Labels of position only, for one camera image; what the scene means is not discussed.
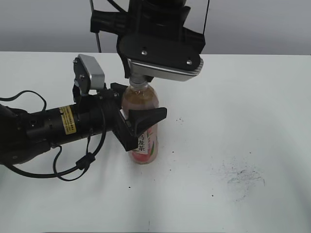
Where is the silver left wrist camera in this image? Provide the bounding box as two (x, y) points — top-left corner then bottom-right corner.
(72, 54), (105, 97)

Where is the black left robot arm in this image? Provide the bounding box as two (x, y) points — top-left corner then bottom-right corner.
(0, 83), (167, 165)

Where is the white bottle cap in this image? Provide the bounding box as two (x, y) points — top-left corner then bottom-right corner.
(129, 73), (148, 86)

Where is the peach oolong tea bottle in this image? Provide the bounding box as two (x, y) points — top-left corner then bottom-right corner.
(121, 84), (159, 165)

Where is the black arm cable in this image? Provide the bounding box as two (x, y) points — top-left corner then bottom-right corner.
(106, 0), (129, 15)
(0, 90), (107, 182)

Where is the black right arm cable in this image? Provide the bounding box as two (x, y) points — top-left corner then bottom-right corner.
(106, 0), (129, 15)

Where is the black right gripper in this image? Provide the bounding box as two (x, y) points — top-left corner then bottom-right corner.
(90, 4), (206, 83)

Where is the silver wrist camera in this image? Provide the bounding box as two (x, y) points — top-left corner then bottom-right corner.
(117, 34), (204, 82)
(72, 54), (105, 97)

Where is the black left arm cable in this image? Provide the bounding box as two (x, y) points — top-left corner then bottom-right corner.
(0, 90), (107, 182)

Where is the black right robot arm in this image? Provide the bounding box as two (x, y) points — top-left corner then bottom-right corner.
(90, 0), (206, 82)

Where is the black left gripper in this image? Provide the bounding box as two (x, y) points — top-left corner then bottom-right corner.
(77, 83), (167, 151)

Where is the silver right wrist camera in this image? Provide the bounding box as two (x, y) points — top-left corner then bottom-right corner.
(117, 34), (204, 82)

